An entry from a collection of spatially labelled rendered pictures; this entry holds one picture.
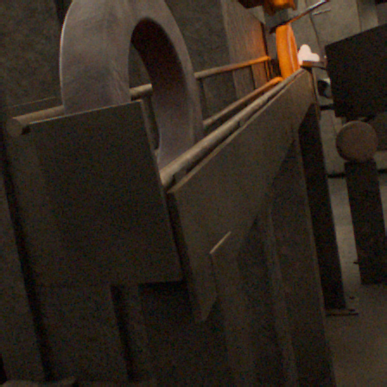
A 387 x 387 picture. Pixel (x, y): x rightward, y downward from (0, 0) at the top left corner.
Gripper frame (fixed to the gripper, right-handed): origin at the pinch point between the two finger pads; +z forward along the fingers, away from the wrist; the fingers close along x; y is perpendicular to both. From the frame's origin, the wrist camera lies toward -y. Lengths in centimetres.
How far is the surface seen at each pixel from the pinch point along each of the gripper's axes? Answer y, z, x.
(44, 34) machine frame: -3, 44, 63
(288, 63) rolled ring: -1.4, -2.1, 21.4
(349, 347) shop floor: -69, -30, 32
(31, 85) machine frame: -14, 48, 60
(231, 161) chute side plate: -15, -10, 115
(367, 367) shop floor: -68, -33, 42
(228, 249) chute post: -20, -12, 121
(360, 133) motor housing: -18.6, -23.6, -9.6
